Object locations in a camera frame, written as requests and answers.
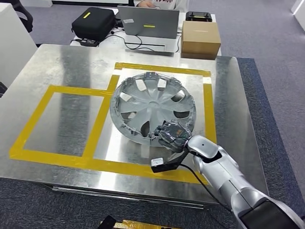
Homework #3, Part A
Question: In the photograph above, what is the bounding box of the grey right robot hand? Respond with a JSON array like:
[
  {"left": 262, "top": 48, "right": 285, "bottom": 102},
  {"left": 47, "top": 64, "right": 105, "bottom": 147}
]
[{"left": 152, "top": 119, "right": 193, "bottom": 154}]

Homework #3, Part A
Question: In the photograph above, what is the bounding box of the grey wheel hubcap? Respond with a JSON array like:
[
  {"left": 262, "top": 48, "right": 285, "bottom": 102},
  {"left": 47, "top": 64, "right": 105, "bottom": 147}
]
[{"left": 109, "top": 72, "right": 197, "bottom": 148}]

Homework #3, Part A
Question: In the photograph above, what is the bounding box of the steel workbench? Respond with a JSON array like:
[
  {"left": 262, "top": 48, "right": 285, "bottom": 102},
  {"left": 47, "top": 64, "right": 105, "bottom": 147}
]
[{"left": 0, "top": 43, "right": 270, "bottom": 209}]

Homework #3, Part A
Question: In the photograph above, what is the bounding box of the yellow floor tape strip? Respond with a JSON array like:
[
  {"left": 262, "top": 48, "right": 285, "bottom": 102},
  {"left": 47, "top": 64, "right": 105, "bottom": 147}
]
[{"left": 114, "top": 219, "right": 181, "bottom": 229}]

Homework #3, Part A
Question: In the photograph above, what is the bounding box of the brown cardboard box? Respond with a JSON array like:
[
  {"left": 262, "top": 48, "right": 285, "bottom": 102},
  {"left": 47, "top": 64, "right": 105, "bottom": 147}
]
[{"left": 181, "top": 20, "right": 221, "bottom": 61}]

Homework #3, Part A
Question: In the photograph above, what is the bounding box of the grey laptop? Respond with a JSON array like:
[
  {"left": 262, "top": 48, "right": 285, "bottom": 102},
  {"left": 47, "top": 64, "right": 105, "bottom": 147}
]
[{"left": 117, "top": 5, "right": 180, "bottom": 40}]

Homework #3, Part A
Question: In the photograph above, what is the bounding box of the black flat device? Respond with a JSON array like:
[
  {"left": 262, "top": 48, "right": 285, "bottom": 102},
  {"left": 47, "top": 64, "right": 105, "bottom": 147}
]
[{"left": 185, "top": 11, "right": 212, "bottom": 23}]

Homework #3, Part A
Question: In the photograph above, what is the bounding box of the white desk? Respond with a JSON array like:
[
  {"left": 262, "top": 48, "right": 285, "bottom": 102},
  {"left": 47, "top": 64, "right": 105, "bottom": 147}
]
[{"left": 70, "top": 6, "right": 222, "bottom": 58}]

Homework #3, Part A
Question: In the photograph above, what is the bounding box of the person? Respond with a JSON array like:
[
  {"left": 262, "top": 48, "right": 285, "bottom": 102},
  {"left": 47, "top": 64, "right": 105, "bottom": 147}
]
[{"left": 133, "top": 0, "right": 190, "bottom": 13}]

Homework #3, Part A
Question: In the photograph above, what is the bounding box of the black power adapter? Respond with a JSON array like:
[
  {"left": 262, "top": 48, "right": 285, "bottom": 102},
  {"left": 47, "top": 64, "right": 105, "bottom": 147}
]
[{"left": 80, "top": 38, "right": 99, "bottom": 47}]

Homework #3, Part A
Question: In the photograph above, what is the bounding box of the black zip case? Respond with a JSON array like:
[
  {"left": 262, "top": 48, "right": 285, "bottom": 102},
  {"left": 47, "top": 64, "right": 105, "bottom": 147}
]
[{"left": 72, "top": 7, "right": 116, "bottom": 42}]

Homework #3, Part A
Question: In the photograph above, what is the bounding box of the white panel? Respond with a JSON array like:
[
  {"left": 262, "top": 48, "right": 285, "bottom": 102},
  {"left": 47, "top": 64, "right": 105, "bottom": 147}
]
[{"left": 291, "top": 0, "right": 305, "bottom": 32}]

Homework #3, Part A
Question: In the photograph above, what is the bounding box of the white cabinet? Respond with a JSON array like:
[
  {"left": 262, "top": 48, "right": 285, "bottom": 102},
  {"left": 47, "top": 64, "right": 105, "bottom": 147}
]
[{"left": 0, "top": 3, "right": 38, "bottom": 89}]

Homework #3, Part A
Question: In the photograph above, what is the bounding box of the black office chair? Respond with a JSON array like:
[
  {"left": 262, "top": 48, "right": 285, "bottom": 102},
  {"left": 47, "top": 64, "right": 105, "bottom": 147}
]
[{"left": 7, "top": 0, "right": 34, "bottom": 34}]

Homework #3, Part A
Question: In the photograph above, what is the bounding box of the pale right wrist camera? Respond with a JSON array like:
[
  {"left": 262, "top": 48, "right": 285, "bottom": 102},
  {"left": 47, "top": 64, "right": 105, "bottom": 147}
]
[{"left": 151, "top": 148, "right": 189, "bottom": 174}]

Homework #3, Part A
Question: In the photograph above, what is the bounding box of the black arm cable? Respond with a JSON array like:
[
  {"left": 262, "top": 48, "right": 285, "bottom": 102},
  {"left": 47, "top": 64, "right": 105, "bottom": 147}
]
[{"left": 178, "top": 163, "right": 232, "bottom": 212}]

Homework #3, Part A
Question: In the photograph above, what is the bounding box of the black desk cable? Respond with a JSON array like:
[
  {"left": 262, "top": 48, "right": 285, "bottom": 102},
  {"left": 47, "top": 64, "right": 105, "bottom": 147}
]
[{"left": 105, "top": 30, "right": 181, "bottom": 53}]

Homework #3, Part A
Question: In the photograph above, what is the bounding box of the black flat bracket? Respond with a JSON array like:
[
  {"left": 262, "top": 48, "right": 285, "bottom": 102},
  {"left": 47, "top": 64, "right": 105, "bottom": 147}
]
[{"left": 97, "top": 215, "right": 117, "bottom": 229}]

